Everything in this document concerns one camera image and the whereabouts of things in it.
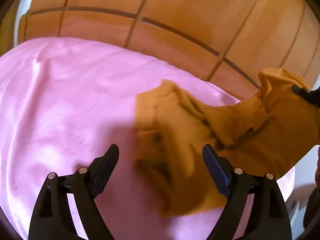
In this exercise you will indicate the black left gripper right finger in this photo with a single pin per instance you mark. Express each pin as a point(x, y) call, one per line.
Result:
point(268, 218)

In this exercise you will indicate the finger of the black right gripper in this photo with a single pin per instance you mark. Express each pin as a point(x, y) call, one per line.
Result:
point(302, 92)

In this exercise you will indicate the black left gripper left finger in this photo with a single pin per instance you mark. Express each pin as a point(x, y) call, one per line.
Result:
point(52, 219)

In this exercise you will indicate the mustard orange knit garment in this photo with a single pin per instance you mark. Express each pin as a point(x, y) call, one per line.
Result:
point(269, 132)

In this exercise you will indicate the person's right hand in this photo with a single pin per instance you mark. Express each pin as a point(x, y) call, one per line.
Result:
point(317, 173)

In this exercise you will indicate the wooden panelled headboard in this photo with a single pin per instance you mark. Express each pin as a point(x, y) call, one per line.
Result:
point(225, 42)

